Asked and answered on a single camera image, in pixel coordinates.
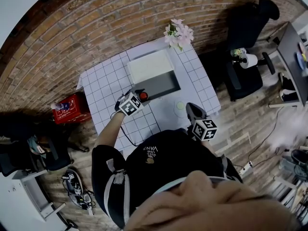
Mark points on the person's left forearm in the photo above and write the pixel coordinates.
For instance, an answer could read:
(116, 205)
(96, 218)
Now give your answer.
(110, 129)

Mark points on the black white shoe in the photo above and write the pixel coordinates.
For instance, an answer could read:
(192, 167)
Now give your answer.
(287, 80)
(290, 95)

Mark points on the person's right forearm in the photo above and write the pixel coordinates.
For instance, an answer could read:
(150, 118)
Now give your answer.
(207, 146)

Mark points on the grey bag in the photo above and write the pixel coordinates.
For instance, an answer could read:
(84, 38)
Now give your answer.
(36, 144)

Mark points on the white box lid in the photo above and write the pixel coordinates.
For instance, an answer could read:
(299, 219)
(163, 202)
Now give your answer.
(150, 65)

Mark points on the red crate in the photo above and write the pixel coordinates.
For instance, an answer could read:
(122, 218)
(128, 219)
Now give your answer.
(72, 111)

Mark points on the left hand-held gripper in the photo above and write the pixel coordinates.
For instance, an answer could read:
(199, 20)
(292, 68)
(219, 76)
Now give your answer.
(131, 104)

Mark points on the black office chair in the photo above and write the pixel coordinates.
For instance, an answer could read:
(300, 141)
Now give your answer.
(14, 150)
(243, 25)
(59, 153)

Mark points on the white grid tablecloth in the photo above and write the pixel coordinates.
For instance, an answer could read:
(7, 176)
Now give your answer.
(106, 90)

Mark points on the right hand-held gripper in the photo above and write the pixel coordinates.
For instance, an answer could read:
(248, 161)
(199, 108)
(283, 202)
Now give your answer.
(204, 130)

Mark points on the grey rectangular tray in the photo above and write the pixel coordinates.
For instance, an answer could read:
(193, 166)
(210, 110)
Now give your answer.
(160, 84)

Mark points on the white power strip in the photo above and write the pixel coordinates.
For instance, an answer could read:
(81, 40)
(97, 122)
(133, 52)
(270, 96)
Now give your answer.
(246, 168)

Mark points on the pink flowers in vase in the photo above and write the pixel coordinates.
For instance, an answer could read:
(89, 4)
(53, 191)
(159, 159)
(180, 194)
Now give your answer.
(179, 35)

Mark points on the person's black clothing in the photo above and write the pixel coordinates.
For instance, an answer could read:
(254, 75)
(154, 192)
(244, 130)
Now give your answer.
(168, 167)

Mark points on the person's face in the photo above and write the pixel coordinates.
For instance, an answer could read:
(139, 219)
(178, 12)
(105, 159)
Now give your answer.
(211, 206)

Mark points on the red round object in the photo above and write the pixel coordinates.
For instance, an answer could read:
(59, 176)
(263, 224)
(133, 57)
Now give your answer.
(144, 96)

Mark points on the blue plate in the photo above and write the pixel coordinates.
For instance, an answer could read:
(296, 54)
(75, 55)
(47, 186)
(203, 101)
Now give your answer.
(300, 60)

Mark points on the dark grey desk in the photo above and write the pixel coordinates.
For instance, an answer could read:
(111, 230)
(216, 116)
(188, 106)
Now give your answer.
(291, 56)

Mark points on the white paper roll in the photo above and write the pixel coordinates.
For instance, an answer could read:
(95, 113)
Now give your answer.
(249, 61)

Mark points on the small colourful packet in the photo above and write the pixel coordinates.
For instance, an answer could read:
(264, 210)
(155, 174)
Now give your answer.
(238, 52)

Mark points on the white desk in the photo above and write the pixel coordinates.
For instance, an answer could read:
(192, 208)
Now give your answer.
(14, 201)

